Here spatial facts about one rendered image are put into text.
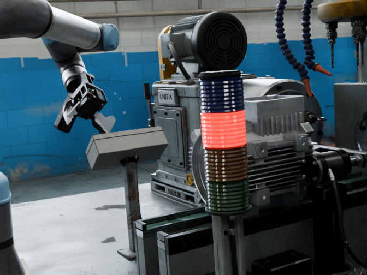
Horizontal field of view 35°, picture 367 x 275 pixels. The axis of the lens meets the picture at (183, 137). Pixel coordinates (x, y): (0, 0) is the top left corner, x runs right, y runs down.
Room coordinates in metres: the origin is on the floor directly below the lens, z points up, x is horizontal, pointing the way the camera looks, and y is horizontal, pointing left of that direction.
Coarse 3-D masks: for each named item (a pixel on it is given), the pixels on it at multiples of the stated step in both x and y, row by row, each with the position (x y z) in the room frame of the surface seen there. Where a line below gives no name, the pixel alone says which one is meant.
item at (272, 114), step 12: (264, 96) 1.23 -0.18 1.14; (276, 96) 1.23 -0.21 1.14; (288, 96) 1.19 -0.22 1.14; (300, 96) 1.16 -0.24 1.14; (252, 108) 1.11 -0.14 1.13; (264, 108) 1.11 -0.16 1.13; (276, 108) 1.12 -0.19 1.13; (288, 108) 1.14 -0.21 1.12; (300, 108) 1.15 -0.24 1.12; (252, 120) 1.11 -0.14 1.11; (264, 120) 1.11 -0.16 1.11; (276, 120) 1.12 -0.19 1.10; (288, 120) 1.14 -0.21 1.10; (300, 120) 1.15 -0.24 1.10; (264, 132) 1.11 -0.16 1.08; (276, 132) 1.12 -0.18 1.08; (288, 132) 1.13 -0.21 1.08
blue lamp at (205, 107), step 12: (204, 84) 0.74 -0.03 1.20; (216, 84) 0.73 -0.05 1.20; (228, 84) 0.73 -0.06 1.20; (240, 84) 0.75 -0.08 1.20; (204, 96) 0.74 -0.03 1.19; (216, 96) 0.73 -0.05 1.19; (228, 96) 0.73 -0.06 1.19; (240, 96) 0.74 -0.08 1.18; (204, 108) 0.74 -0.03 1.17; (216, 108) 0.73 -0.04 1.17; (228, 108) 0.73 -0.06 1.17; (240, 108) 0.74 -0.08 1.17
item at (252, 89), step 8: (248, 80) 1.58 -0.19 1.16; (256, 80) 1.55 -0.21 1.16; (264, 80) 1.52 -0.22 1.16; (272, 80) 1.49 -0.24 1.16; (280, 80) 1.47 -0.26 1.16; (288, 80) 1.48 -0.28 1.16; (296, 80) 1.49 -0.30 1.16; (248, 88) 1.50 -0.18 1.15; (256, 88) 1.48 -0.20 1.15; (264, 88) 1.45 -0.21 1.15; (272, 88) 1.45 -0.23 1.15; (280, 88) 1.45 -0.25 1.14; (288, 88) 1.47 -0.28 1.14; (296, 88) 1.49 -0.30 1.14; (304, 88) 1.50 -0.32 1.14; (248, 96) 1.47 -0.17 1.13; (256, 96) 1.44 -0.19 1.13; (304, 96) 1.49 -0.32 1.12; (312, 96) 1.50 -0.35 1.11; (304, 104) 1.49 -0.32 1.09; (312, 104) 1.51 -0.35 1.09; (312, 112) 1.47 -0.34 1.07; (320, 112) 1.53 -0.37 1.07; (304, 120) 1.47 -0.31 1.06; (320, 128) 1.52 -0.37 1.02; (312, 136) 1.51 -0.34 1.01; (320, 136) 1.52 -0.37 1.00
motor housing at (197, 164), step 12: (252, 132) 1.11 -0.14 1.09; (276, 144) 1.08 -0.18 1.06; (288, 144) 1.09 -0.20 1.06; (312, 144) 1.12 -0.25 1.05; (192, 156) 1.17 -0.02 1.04; (276, 156) 1.07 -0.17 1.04; (288, 156) 1.10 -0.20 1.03; (300, 156) 1.10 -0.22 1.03; (192, 168) 1.17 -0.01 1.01; (252, 168) 1.05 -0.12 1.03; (264, 168) 1.05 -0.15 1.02; (276, 168) 1.08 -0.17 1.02; (288, 168) 1.08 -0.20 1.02; (204, 180) 1.17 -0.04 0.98; (252, 180) 1.04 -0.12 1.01; (264, 180) 1.06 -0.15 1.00; (276, 180) 1.06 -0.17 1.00; (288, 180) 1.09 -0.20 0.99; (204, 192) 1.15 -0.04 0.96; (252, 192) 1.05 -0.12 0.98; (276, 192) 1.07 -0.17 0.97; (276, 204) 1.12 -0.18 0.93
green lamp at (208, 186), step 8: (208, 184) 0.75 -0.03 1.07; (216, 184) 0.74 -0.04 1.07; (224, 184) 0.73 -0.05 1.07; (232, 184) 0.73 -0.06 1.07; (240, 184) 0.74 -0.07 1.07; (248, 184) 0.76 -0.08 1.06; (208, 192) 0.75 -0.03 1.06; (216, 192) 0.74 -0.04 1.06; (224, 192) 0.73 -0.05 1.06; (232, 192) 0.73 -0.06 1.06; (240, 192) 0.74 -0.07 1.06; (248, 192) 0.75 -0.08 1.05; (208, 200) 0.75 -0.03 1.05; (216, 200) 0.74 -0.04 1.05; (224, 200) 0.73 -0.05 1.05; (232, 200) 0.73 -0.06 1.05; (240, 200) 0.74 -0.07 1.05; (248, 200) 0.75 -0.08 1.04; (208, 208) 0.75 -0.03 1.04; (216, 208) 0.74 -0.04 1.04; (224, 208) 0.73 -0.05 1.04; (232, 208) 0.73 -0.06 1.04; (240, 208) 0.73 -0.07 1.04
